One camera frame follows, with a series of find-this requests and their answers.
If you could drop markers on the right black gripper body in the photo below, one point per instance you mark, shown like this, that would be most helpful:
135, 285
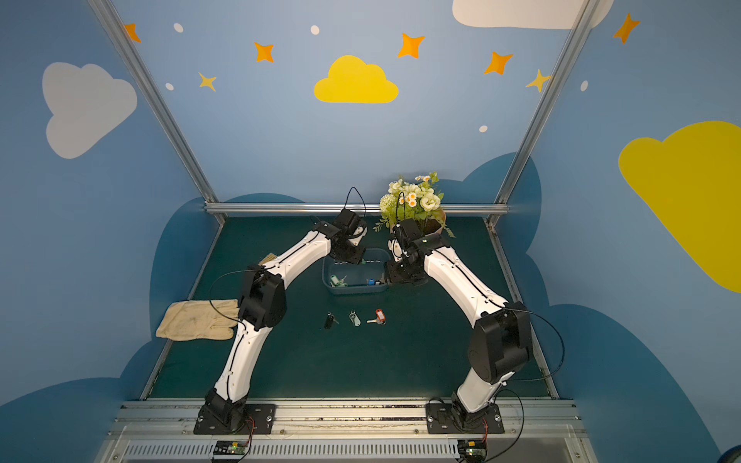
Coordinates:
402, 272

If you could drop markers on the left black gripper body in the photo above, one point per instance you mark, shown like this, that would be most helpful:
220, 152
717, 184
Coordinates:
350, 252

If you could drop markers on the translucent blue storage box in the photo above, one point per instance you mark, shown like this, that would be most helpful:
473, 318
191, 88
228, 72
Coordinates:
372, 266

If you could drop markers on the red tag key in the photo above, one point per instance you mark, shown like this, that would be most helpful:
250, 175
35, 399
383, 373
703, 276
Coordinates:
380, 318

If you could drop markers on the white tag key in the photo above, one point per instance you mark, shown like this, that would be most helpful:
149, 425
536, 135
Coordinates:
355, 319

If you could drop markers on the black fob key bunch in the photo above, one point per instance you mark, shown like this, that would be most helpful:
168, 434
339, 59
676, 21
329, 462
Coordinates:
330, 321

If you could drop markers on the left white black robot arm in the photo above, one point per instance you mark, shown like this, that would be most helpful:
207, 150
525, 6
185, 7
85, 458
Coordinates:
262, 304

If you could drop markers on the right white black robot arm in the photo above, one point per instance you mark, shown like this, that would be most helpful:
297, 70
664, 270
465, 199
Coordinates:
501, 342

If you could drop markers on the terracotta flower pot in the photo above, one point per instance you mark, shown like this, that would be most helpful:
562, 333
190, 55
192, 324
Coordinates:
435, 224

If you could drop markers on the white artificial flower bouquet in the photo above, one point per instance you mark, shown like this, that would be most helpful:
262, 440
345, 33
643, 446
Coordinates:
410, 200

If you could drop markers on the beige cloth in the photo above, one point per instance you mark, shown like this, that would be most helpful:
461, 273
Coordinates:
199, 320

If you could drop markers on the right green circuit board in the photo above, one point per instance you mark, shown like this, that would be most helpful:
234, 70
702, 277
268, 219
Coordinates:
471, 451

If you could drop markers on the green circuit board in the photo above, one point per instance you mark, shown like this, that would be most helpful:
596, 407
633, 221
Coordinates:
230, 449
471, 451

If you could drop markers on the left green circuit board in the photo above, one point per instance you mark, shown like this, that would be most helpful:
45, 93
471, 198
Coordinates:
230, 449

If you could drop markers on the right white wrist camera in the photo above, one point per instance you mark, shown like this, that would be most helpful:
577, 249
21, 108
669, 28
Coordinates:
395, 249

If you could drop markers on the aluminium back frame bar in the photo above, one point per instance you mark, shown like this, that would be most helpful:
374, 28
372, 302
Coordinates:
327, 209

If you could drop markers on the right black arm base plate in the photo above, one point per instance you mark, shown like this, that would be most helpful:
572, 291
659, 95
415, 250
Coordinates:
451, 418

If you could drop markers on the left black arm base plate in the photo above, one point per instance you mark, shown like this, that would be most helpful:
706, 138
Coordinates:
242, 419

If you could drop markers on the aluminium front rail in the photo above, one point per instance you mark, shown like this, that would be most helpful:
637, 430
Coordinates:
348, 430

